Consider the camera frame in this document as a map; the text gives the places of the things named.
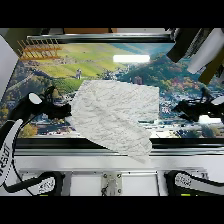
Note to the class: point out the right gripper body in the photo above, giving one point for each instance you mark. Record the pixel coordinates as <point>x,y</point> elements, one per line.
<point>190,110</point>

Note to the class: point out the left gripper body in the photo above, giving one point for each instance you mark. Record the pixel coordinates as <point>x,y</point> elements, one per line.
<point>60,111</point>

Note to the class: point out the white patterned garment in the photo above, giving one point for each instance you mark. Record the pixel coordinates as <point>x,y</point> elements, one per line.
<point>115,113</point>

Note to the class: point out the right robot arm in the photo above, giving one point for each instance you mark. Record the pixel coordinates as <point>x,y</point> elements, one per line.
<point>196,182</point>

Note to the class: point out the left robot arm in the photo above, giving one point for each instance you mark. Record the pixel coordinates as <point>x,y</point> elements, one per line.
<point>20,108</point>

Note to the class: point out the olive hanging garment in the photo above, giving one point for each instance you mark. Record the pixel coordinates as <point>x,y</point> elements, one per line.
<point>213,71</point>

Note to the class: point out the white hanging garment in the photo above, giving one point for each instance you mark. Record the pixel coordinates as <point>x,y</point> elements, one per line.
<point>206,50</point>

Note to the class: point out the dark hanging garment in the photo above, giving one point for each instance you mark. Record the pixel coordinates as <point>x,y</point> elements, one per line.
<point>182,43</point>

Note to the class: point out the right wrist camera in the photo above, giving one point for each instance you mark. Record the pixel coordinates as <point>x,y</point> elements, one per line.
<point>206,94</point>

